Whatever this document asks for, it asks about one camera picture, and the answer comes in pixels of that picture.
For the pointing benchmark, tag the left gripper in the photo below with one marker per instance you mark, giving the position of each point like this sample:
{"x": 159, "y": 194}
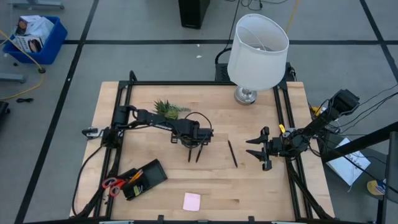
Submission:
{"x": 199, "y": 133}

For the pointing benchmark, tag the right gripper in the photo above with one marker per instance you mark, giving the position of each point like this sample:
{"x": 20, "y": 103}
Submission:
{"x": 276, "y": 146}

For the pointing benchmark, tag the orange pencil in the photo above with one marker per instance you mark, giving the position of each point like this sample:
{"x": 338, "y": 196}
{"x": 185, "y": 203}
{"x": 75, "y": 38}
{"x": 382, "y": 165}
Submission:
{"x": 139, "y": 174}
{"x": 134, "y": 179}

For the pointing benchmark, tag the yellow highlighter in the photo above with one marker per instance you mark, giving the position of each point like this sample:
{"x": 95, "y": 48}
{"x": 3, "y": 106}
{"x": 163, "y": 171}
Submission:
{"x": 136, "y": 190}

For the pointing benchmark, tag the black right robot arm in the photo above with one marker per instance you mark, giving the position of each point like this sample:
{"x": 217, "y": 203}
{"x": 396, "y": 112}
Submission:
{"x": 323, "y": 119}

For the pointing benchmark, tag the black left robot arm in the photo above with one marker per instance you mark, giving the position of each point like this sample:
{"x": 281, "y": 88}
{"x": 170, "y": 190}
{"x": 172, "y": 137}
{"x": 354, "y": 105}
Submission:
{"x": 155, "y": 119}

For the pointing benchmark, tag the black mesh desk organizer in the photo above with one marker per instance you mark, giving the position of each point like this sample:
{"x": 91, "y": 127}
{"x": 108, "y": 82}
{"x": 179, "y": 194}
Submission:
{"x": 152, "y": 175}

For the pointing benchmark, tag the yellow tag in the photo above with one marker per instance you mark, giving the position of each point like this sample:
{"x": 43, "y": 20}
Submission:
{"x": 282, "y": 128}

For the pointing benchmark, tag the succulent in black pot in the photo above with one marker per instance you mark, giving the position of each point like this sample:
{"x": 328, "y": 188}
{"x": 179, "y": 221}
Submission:
{"x": 169, "y": 112}

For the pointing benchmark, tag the yellow plug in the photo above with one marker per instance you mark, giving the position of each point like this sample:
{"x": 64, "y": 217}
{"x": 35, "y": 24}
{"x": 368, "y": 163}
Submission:
{"x": 316, "y": 109}

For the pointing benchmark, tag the pink sticky note pad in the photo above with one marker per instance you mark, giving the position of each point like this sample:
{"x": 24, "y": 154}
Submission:
{"x": 191, "y": 202}

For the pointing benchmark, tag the white printed paper sheets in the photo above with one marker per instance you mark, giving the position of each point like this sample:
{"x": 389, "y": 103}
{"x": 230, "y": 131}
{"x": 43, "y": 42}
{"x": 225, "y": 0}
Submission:
{"x": 348, "y": 165}

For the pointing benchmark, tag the white shade silver table lamp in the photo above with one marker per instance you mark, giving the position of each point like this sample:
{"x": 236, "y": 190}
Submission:
{"x": 258, "y": 53}

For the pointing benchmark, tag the black computer tower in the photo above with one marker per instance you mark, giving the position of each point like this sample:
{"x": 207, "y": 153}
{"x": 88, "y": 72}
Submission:
{"x": 194, "y": 14}

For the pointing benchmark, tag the blue plastic bin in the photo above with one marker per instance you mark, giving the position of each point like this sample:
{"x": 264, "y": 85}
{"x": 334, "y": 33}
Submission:
{"x": 53, "y": 46}

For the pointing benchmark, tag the white packaging bags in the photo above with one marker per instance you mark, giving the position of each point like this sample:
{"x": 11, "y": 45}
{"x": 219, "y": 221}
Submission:
{"x": 34, "y": 31}

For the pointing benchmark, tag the grey metal bar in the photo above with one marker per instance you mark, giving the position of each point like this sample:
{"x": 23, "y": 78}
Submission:
{"x": 12, "y": 77}

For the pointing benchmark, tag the grey metal base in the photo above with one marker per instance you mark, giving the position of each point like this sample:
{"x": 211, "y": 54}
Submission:
{"x": 37, "y": 4}

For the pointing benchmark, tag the black frame beam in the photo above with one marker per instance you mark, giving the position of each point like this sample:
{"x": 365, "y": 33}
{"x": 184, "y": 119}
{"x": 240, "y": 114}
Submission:
{"x": 357, "y": 143}

